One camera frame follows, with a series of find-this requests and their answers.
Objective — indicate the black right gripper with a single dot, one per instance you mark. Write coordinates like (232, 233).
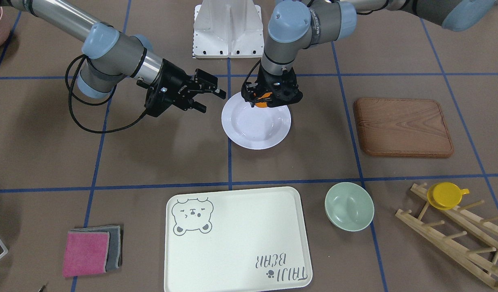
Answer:
(174, 80)

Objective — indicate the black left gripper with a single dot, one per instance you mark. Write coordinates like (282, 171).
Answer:
(248, 94)

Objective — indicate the orange fruit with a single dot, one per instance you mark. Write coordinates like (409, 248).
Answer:
(264, 101)

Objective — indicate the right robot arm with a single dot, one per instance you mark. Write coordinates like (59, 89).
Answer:
(111, 56)

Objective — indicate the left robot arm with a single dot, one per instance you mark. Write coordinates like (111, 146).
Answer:
(301, 24)

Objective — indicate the brown wooden tray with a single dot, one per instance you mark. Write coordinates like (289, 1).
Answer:
(389, 127)

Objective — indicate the cream bear tray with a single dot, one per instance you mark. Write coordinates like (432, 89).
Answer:
(236, 241)

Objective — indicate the white round plate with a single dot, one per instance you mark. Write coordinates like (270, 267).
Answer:
(255, 128)

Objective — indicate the pale green bowl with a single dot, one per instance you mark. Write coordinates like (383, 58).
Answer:
(349, 207)

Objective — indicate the grey folded cloth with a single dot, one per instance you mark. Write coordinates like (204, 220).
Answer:
(114, 246)

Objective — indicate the pink folded cloth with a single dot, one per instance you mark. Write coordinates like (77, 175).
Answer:
(85, 253)

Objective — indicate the yellow mug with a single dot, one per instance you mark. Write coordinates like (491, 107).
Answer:
(445, 195)

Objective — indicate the wooden drying rack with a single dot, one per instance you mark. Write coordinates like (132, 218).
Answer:
(474, 247)

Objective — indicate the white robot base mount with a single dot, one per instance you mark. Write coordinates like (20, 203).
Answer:
(227, 29)

